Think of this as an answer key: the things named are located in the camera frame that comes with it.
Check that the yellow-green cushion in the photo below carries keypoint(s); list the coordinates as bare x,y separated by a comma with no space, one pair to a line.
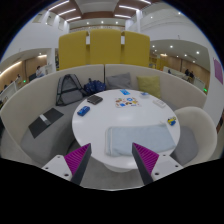
149,86

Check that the purple wall poster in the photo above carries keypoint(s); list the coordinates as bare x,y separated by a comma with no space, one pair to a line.
218,71

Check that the ceiling strip lights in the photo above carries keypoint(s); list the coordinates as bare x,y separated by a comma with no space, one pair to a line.
66,12

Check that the yellow blue toy figure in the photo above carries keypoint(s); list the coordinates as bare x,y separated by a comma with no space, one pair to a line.
172,121

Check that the yellow partition panel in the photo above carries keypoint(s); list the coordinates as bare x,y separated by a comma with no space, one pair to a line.
105,46
136,49
72,50

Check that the small clear blue packet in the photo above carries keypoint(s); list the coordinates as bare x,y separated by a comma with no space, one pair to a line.
144,94

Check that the recessed ceiling spotlights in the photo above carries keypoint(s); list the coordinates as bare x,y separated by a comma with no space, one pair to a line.
171,47

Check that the colourful sticker sheet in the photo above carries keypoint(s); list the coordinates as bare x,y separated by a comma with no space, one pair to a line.
127,102

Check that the small blue box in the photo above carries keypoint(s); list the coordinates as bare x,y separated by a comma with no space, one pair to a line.
83,111

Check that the light blue towel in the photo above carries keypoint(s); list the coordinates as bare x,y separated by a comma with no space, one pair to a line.
140,138

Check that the grey black backpack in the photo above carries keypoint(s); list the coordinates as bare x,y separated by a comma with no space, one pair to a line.
68,90

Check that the black laptop sleeve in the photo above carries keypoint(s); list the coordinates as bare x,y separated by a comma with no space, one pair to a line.
45,122

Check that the white round armchair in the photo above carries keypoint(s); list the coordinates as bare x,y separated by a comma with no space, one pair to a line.
200,126

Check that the curved beige sofa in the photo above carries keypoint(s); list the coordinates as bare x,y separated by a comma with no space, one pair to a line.
20,106

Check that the dark blue bag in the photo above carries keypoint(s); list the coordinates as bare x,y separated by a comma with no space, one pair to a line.
95,87

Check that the dark flat wallet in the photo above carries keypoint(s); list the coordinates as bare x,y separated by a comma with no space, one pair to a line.
95,99

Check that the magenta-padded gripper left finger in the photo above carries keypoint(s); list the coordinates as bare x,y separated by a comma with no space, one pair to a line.
78,159

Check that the grey cushion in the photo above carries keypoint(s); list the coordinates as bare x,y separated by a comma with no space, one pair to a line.
119,81

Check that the person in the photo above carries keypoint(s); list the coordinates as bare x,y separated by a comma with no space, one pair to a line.
191,74
186,72
40,72

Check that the flat white box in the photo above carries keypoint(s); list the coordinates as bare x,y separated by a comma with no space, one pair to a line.
159,103

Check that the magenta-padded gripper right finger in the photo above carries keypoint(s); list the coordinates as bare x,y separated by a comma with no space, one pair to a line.
146,158

